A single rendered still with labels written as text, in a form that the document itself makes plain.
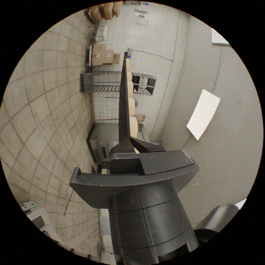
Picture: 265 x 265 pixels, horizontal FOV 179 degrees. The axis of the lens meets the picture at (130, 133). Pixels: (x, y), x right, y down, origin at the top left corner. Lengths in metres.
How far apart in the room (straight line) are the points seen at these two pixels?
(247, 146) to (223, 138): 0.63
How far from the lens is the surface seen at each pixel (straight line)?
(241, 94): 2.16
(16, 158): 1.08
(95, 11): 2.62
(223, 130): 2.13
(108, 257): 0.88
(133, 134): 0.16
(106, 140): 2.63
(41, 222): 1.09
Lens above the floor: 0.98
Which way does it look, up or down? 9 degrees up
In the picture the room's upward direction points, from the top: 92 degrees clockwise
